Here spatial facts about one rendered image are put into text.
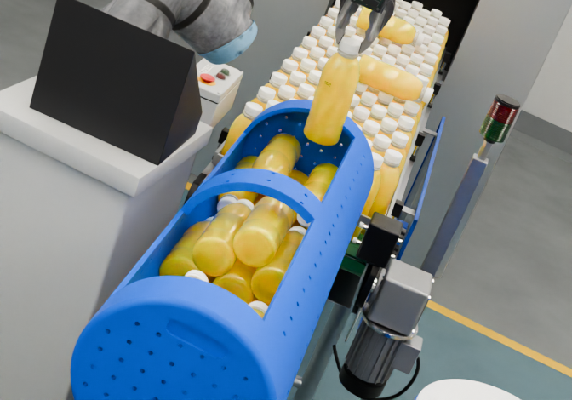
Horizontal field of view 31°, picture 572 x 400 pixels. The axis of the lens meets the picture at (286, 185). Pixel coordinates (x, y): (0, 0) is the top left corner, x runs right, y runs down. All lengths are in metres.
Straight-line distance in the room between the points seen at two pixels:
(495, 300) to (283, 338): 3.10
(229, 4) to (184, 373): 0.83
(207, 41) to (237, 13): 0.08
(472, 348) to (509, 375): 0.17
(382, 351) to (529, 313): 2.09
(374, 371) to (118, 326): 1.21
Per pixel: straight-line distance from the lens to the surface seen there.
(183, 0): 1.91
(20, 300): 1.99
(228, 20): 1.96
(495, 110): 2.49
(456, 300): 4.32
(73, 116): 1.85
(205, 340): 1.34
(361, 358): 2.49
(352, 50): 1.93
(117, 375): 1.41
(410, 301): 2.39
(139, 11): 1.85
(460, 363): 3.93
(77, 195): 1.84
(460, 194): 2.58
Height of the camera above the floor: 1.95
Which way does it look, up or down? 25 degrees down
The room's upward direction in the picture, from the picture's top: 21 degrees clockwise
